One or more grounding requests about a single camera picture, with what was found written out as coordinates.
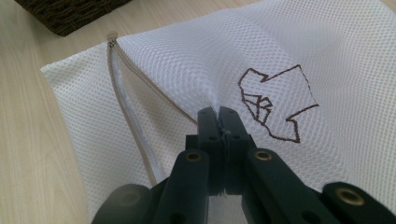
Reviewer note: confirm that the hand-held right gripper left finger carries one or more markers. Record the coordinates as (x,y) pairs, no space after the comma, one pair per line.
(211,140)

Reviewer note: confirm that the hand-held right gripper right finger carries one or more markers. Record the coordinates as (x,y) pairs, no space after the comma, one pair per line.
(235,140)

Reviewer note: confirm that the white mesh laundry bag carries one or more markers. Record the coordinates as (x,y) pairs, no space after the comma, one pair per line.
(186,62)

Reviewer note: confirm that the brown wicker basket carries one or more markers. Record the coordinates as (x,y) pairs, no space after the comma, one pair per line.
(71,15)

